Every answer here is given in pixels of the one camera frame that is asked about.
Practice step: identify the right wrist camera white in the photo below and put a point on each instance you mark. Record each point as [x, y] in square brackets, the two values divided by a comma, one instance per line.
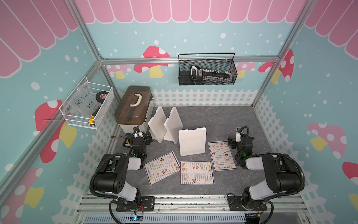
[238, 137]

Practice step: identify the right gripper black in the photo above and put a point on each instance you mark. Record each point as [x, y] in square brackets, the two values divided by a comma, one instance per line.
[233, 144]

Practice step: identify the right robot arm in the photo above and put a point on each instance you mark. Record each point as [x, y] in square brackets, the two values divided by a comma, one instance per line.
[283, 175]

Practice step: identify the dim sum menu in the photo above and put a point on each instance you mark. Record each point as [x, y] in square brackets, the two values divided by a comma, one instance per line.
[196, 173]
[221, 156]
[162, 167]

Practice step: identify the small circuit board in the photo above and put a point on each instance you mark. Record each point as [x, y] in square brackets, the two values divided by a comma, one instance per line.
[136, 218]

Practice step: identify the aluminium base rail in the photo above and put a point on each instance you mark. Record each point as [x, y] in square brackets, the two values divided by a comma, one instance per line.
[192, 209]

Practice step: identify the black mesh wall basket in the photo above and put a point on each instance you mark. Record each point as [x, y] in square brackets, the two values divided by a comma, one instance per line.
[213, 61]

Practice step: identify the clear plastic labelled bag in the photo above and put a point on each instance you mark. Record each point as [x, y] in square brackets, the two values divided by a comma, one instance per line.
[81, 103]

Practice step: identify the brown lid storage box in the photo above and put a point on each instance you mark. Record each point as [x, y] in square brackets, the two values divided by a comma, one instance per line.
[135, 109]

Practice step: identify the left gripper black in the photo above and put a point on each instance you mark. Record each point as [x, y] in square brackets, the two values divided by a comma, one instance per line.
[146, 142]

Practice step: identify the black tape roll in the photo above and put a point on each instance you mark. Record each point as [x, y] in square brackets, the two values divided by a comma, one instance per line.
[101, 96]

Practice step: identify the socket tool set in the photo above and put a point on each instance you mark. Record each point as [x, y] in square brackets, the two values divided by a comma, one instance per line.
[206, 75]

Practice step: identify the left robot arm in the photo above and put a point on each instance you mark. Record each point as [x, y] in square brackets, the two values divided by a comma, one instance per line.
[109, 179]

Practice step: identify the black tray with parts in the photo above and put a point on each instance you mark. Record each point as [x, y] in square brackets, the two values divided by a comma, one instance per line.
[126, 143]

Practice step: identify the yellow black utility knife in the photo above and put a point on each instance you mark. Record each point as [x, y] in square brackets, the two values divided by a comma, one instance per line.
[92, 119]

